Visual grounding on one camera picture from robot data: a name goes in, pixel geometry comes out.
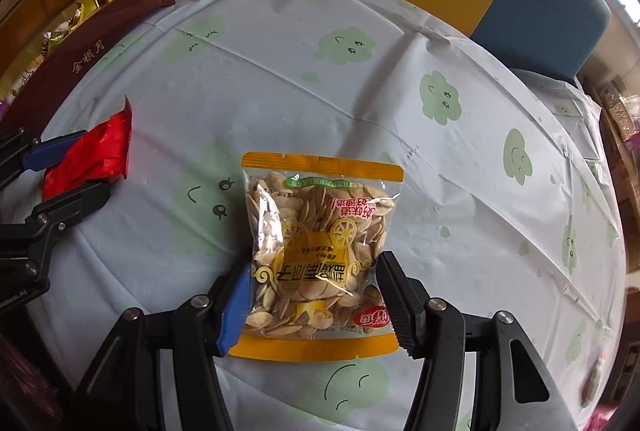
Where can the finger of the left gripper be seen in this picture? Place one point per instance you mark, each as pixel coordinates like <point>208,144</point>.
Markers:
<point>72,206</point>
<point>45,154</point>

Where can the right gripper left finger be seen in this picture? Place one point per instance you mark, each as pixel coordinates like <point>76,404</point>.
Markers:
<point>234,299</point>

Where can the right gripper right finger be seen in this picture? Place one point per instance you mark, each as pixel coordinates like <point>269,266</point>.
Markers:
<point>405,299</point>

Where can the bright red snack packet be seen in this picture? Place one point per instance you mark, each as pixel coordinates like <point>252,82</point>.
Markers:
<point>100,154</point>

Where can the pumpkin seed bag orange trim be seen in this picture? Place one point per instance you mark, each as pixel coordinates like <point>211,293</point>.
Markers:
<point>319,225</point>

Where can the snacks inside gift box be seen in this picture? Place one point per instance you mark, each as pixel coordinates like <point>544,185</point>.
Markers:
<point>40,47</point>

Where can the maroon and gold gift box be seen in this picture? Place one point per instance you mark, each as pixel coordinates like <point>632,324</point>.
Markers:
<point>59,74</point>

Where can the small snack at table edge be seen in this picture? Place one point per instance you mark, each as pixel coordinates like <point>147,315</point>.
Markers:
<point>591,384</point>

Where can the wooden side table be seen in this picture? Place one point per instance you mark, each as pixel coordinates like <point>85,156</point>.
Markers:
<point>624,176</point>

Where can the white cloud-print tablecloth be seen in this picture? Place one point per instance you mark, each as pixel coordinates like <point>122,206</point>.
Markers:
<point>514,235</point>

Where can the tissue box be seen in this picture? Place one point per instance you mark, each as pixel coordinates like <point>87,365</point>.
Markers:
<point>623,109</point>

